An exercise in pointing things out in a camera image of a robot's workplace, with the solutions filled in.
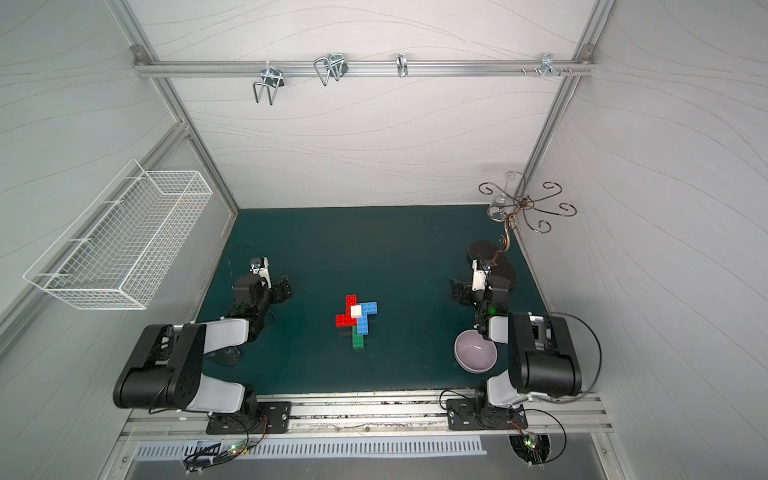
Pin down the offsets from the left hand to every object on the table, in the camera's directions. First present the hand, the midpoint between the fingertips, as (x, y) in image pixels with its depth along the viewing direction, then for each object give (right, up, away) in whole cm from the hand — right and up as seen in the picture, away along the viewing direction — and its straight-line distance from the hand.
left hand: (274, 278), depth 93 cm
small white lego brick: (+27, -9, -6) cm, 29 cm away
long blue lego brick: (+29, -13, -7) cm, 33 cm away
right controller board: (+72, -39, -21) cm, 85 cm away
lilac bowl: (+60, -19, -11) cm, 64 cm away
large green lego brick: (+27, -17, -7) cm, 33 cm away
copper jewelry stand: (+70, +23, -13) cm, 75 cm away
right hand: (+62, 0, +1) cm, 62 cm away
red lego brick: (+25, -7, -2) cm, 26 cm away
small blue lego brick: (+30, -9, -3) cm, 32 cm away
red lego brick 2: (+24, -12, -7) cm, 27 cm away
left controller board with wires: (-8, -39, -24) cm, 47 cm away
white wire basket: (-27, +10, -24) cm, 38 cm away
